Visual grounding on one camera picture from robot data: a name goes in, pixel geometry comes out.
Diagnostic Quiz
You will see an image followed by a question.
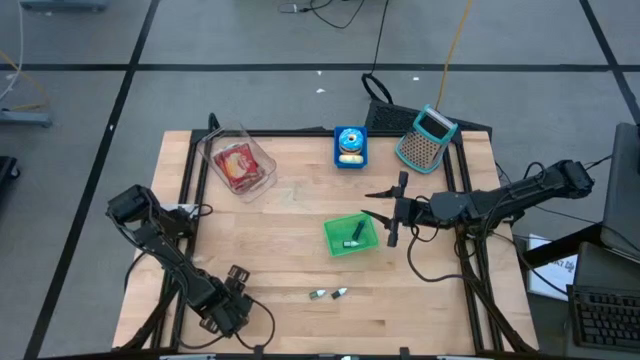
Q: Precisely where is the blue plastic bin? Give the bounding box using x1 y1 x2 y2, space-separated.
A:
332 125 370 170

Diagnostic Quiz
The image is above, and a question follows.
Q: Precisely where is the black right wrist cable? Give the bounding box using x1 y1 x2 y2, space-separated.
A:
405 224 484 285

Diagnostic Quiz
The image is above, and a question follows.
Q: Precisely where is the black perforated metal stand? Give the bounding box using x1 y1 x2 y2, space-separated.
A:
363 98 494 140

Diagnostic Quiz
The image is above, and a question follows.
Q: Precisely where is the black desk bar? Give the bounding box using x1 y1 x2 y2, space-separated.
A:
519 221 604 270

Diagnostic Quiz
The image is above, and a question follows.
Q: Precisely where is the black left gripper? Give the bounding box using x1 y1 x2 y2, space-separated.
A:
199 264 254 337

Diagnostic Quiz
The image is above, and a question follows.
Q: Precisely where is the blue frosted toy donut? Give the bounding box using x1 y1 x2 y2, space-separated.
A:
337 127 365 154

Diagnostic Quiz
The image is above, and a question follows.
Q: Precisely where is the black looped floor cable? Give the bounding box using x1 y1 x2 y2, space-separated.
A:
277 0 366 30

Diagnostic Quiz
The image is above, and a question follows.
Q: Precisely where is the teal metal box grater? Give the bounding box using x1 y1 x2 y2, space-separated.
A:
394 103 459 175

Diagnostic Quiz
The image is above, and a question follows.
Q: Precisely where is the long yellow cable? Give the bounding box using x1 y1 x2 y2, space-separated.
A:
434 0 474 110

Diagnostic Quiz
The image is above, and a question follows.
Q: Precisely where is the black aluminium table frame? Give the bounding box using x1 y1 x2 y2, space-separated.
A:
113 112 540 354

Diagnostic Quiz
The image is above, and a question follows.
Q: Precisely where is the white paper sheet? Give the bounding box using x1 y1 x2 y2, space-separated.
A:
526 232 580 302

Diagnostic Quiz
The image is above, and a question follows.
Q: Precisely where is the green plastic basket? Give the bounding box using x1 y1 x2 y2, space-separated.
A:
322 211 381 259

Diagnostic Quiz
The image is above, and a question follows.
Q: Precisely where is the grey laptop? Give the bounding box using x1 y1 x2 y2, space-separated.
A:
599 121 640 264

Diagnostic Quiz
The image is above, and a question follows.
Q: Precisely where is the grey stand foot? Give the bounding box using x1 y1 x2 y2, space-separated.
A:
18 0 109 13
0 109 54 128

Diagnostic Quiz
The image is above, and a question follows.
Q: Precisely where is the clear plastic container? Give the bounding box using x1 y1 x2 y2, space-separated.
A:
197 122 278 204

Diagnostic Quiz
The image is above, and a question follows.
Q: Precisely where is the white floor cable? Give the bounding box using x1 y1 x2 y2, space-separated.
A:
0 0 26 101

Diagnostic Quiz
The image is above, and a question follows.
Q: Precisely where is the black floor object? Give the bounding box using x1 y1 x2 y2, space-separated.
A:
0 155 22 197

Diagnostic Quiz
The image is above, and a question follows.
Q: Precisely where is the red snack packet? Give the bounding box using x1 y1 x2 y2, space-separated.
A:
234 167 266 195
213 142 261 190

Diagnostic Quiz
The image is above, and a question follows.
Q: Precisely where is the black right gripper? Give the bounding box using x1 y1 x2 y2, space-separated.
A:
360 170 433 248

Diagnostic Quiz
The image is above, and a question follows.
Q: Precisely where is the long black hanging cable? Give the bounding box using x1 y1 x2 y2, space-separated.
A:
360 0 396 105

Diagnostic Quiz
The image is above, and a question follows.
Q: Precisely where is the black computer keyboard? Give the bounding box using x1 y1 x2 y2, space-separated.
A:
567 283 640 351

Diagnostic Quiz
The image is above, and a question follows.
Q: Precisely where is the black arm base cable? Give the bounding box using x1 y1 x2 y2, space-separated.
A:
123 249 149 292

